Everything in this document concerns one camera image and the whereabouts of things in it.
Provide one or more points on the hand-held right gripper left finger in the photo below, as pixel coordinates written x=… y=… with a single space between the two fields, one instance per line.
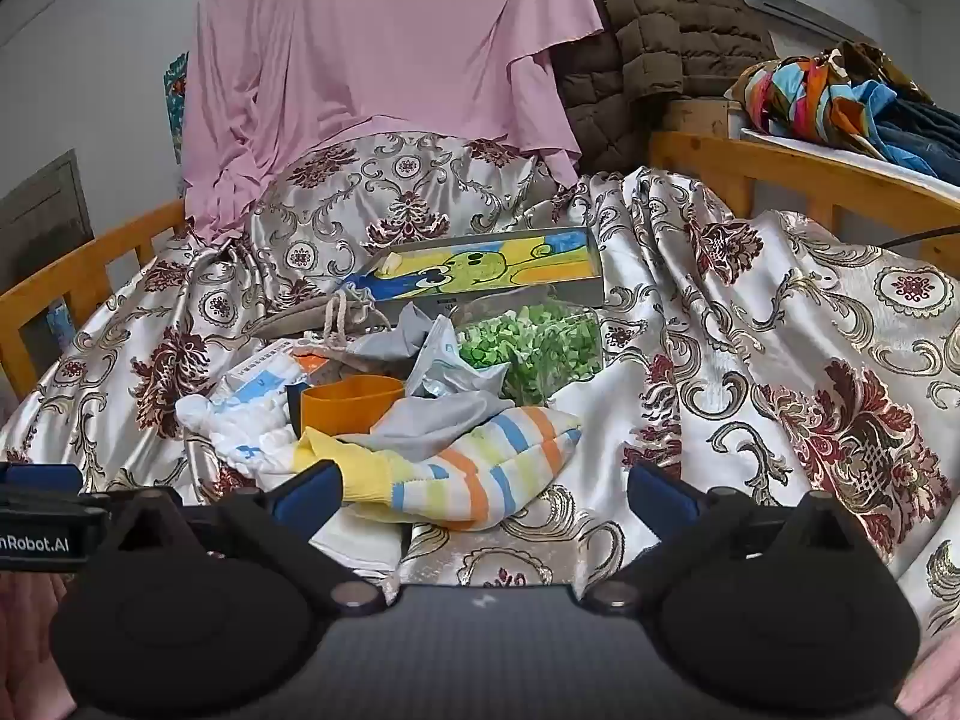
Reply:
x=304 y=491

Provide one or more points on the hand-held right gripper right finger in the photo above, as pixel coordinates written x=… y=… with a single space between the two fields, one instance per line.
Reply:
x=660 y=491

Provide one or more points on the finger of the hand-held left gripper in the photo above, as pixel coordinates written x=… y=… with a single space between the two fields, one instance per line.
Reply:
x=37 y=476

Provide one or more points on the dark blue sock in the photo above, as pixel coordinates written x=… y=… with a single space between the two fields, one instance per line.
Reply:
x=294 y=405

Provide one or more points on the grey cloth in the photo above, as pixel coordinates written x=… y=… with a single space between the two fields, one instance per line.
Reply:
x=240 y=427
x=405 y=337

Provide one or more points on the yellow striped sock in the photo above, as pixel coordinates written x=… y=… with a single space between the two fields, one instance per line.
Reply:
x=480 y=465

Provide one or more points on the grey tray with cartoon picture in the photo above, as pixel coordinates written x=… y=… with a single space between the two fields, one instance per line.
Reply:
x=480 y=266

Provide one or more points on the orange cup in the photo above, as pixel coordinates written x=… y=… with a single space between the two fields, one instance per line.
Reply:
x=352 y=405

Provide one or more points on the pink blanket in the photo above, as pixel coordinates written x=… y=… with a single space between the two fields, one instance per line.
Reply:
x=30 y=645

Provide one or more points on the white and orange box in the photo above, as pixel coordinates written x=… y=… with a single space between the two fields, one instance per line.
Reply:
x=262 y=371

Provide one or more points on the grey briefs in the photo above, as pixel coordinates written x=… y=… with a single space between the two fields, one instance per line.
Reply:
x=442 y=420

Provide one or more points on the floral satin blanket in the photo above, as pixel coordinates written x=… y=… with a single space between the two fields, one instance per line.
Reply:
x=750 y=300

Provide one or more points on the white mattress pad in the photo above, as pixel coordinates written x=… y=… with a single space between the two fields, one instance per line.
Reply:
x=810 y=150

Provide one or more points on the colourful striped scarf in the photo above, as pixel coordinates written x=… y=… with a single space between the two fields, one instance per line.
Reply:
x=802 y=97

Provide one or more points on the blue jeans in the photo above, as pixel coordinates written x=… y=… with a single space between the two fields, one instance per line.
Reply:
x=922 y=135

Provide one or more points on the brown quilted jacket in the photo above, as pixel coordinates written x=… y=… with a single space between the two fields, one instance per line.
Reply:
x=645 y=37

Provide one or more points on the pink garment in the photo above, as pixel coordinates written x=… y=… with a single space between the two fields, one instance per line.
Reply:
x=375 y=30

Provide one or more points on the wooden slatted bed rail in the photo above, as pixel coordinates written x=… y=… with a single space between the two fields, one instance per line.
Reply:
x=90 y=262

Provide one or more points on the teal wall poster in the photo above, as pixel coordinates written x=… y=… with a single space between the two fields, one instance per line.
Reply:
x=176 y=105

